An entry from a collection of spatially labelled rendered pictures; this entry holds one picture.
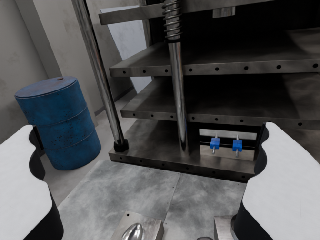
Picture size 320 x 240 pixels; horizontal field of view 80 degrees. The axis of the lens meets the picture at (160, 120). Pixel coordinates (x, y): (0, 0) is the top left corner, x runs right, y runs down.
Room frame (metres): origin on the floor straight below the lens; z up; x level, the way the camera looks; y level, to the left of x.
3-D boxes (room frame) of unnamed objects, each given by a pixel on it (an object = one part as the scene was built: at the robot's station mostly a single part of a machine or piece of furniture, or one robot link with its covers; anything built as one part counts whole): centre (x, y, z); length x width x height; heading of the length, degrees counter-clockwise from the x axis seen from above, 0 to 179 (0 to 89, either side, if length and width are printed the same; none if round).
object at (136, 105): (1.14, -0.43, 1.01); 1.10 x 0.74 x 0.05; 65
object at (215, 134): (1.00, -0.42, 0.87); 0.50 x 0.27 x 0.17; 155
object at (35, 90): (2.12, 1.17, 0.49); 0.66 x 0.66 x 0.99
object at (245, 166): (1.10, -0.41, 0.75); 1.30 x 0.84 x 0.06; 65
